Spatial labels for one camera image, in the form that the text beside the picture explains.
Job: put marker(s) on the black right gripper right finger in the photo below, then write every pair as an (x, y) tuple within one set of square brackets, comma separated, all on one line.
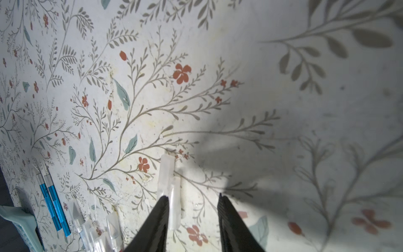
[(234, 234)]

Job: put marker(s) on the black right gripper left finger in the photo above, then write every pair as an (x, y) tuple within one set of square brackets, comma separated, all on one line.
[(152, 236)]

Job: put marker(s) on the clear plastic knife cap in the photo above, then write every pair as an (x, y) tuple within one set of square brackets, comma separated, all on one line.
[(166, 173)]

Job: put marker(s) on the blue carving knife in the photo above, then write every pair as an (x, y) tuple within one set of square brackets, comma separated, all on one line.
[(48, 200), (56, 202)]

